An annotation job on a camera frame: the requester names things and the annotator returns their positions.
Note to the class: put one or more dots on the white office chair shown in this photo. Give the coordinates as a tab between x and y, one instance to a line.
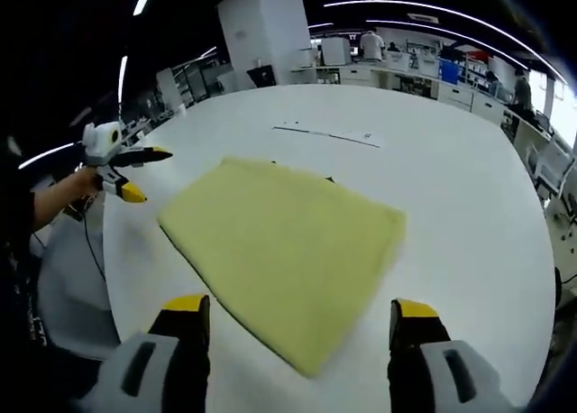
552	165

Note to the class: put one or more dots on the person's left hand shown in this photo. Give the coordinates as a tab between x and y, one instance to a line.
83	185

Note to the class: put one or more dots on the small black cabinet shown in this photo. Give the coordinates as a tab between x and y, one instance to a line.
261	76

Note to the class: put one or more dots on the ceiling air vent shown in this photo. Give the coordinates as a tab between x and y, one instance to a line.
424	18

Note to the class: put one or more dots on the person's dark clothing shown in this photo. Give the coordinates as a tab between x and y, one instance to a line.
18	296

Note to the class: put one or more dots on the grey mesh chair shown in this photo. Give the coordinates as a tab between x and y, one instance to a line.
72	287

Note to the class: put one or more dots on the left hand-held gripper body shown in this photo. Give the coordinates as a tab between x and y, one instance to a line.
103	142

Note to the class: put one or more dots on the yellow blue dark garment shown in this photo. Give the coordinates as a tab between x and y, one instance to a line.
279	250

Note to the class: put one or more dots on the white table socket strip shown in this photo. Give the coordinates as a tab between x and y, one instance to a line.
333	134

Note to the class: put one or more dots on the white square pillar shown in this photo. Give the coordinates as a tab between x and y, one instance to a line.
263	30

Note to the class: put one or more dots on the white box appliance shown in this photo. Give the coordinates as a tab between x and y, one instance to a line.
306	57

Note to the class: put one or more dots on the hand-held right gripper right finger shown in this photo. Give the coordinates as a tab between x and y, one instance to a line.
446	372

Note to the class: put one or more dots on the large white appliance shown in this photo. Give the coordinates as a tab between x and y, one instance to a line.
336	51

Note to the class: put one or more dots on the small white cup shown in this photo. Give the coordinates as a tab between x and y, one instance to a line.
181	107

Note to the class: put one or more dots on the blue storage bin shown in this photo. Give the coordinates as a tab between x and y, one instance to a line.
448	71

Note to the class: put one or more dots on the white tall cabinet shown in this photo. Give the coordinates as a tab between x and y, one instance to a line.
167	88

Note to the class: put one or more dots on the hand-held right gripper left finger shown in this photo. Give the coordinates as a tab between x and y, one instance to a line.
135	372

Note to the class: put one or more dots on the white storage bin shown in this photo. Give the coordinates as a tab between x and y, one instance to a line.
397	62
428	66

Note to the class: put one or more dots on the long white workbench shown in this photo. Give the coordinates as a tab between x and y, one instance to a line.
451	95

